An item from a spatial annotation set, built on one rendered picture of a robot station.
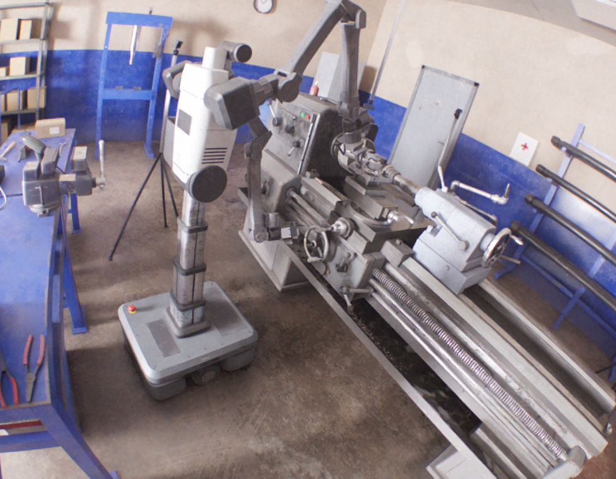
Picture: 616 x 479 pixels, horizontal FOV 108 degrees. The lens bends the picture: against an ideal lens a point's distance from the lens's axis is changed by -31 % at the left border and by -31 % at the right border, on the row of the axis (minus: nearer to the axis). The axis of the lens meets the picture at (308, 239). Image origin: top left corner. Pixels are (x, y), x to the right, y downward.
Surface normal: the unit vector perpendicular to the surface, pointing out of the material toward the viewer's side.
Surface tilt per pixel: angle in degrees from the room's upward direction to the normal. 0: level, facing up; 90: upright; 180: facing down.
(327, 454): 0
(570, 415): 36
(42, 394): 0
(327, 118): 90
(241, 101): 90
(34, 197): 88
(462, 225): 76
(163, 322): 0
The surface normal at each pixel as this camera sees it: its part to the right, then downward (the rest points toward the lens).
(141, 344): 0.26, -0.83
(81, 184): 0.53, 0.55
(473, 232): -0.76, -0.02
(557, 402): -0.26, -0.62
